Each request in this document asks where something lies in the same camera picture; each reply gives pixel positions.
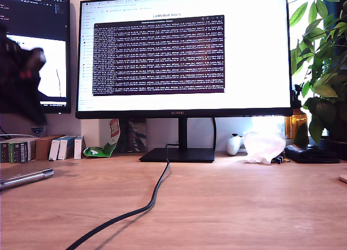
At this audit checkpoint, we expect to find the green and white carton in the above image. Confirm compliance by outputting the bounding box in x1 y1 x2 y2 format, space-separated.
8 138 37 164

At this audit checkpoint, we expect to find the brown cardboard box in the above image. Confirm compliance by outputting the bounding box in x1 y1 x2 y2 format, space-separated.
35 134 65 161

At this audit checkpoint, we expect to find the dark green carton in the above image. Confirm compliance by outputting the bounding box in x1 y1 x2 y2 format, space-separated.
0 141 11 163

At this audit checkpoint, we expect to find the white and blue small box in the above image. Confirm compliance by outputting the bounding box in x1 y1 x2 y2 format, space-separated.
73 135 86 160
48 138 63 161
57 136 76 161

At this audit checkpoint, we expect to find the black monitor with code windows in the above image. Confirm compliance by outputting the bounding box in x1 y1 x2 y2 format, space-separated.
0 0 72 114

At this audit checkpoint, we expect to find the green snack bag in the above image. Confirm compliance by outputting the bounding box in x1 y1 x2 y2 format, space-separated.
83 118 120 158

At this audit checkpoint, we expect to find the patterned grey book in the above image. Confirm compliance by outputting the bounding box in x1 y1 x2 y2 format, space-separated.
127 119 147 152

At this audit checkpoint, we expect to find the large black Huawei monitor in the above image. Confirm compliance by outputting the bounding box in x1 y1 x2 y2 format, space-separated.
75 0 295 163

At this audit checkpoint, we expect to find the white game controller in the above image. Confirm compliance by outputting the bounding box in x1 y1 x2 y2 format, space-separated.
226 133 245 156

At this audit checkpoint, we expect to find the crumpled white plastic bag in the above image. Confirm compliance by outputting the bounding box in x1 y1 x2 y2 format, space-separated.
242 130 287 165

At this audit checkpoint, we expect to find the amber glass pump bottle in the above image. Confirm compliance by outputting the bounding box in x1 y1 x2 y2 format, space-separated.
285 84 309 146

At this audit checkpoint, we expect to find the black leather pouch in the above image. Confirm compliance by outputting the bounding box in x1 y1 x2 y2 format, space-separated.
284 143 341 164

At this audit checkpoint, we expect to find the green leafy houseplant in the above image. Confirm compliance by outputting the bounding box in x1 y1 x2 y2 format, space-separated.
289 0 347 145

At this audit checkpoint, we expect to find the dark plant pot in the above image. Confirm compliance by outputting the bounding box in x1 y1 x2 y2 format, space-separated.
319 137 347 160

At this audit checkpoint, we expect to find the white cable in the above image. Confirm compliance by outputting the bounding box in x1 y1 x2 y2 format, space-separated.
0 133 36 140

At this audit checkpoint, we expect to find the thick black table cable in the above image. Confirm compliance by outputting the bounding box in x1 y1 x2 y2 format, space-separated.
65 143 185 250

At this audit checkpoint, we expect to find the thin black monitor cable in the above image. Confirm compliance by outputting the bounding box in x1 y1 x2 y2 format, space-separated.
213 117 218 152

